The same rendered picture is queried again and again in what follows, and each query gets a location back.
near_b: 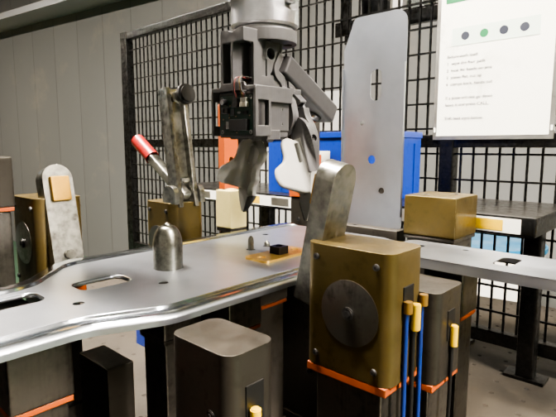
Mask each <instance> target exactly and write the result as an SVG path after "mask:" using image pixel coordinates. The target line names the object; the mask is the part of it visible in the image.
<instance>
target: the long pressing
mask: <svg viewBox="0 0 556 417"><path fill-rule="evenodd" d="M305 230H306V226H301V225H299V224H298V223H277V224H272V225H267V226H263V227H258V228H248V229H244V230H239V231H234V232H226V233H220V234H215V235H210V236H205V237H197V238H191V239H186V240H182V242H183V268H182V269H179V270H176V271H156V270H154V269H153V246H148V247H139V248H134V249H129V250H124V251H120V252H110V253H105V254H101V255H96V256H87V257H82V258H77V259H72V260H68V261H61V262H58V263H55V264H54V265H52V266H49V267H48V268H46V269H44V270H43V271H41V272H40V273H38V274H36V275H34V276H33V277H31V278H30V279H27V280H24V281H22V282H19V283H16V284H14V285H8V286H4V287H0V304H1V303H5V302H8V301H13V300H19V299H24V298H37V299H39V300H41V301H39V302H35V303H31V304H25V305H21V306H17V307H13V308H10V309H3V310H0V363H2V362H7V361H10V360H13V359H16V358H19V357H24V356H26V355H30V354H32V353H35V352H40V351H43V350H46V349H49V348H54V347H57V346H59V345H63V344H66V343H71V342H73V341H77V340H80V339H84V338H91V337H96V336H101V335H106V334H112V333H122V332H128V331H134V330H140V329H145V328H156V327H161V326H166V325H170V324H176V323H179V322H182V321H185V320H188V319H192V318H195V317H198V316H200V315H203V314H207V313H211V312H213V311H216V310H219V309H223V308H226V307H228V306H231V305H234V304H239V303H241V302H244V301H247V300H251V299H254V298H256V297H259V296H262V295H267V294H270V293H272V292H275V291H278V290H282V289H284V288H287V287H290V286H293V285H296V281H297V276H298V271H299V267H300V258H301V255H300V256H294V257H291V258H288V259H284V260H281V261H275V262H272V263H260V262H256V261H250V260H246V259H245V256H248V255H251V254H256V253H259V252H266V251H270V247H264V242H265V241H268V242H269V243H270V246H271V245H276V244H282V245H287V246H293V247H302V248H303V244H304V235H305ZM250 236H252V237H253V239H254V250H252V251H249V250H248V238H249V237H250ZM111 279H122V280H126V281H127V282H123V283H119V284H116V285H109V286H105V287H101V288H97V289H93V290H79V289H76V288H75V287H78V286H81V285H88V284H93V283H96V282H100V281H105V280H111ZM164 282H165V283H167V284H160V283H164ZM77 303H84V304H81V305H74V304H77Z"/></svg>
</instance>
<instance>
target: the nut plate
mask: <svg viewBox="0 0 556 417"><path fill-rule="evenodd" d="M302 249H303V248H302V247H293V246H287V245H282V244H276V245H271V246H270V251H266V252H259V253H256V254H251V255H248V256H245V259H246V260H250V261H256V262H260V263H272V262H275V261H281V260H284V259H288V258H291V257H294V256H300V255H301V253H302Z"/></svg>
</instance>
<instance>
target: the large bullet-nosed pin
mask: <svg viewBox="0 0 556 417"><path fill-rule="evenodd" d="M152 246H153V269H154V270H156V271H176V270H179V269H182V268H183V242H182V237H181V234H180V231H179V229H178V228H177V227H176V226H175V225H170V223H164V225H161V226H159V227H158V228H157V229H156V232H155V234H154V237H153V244H152Z"/></svg>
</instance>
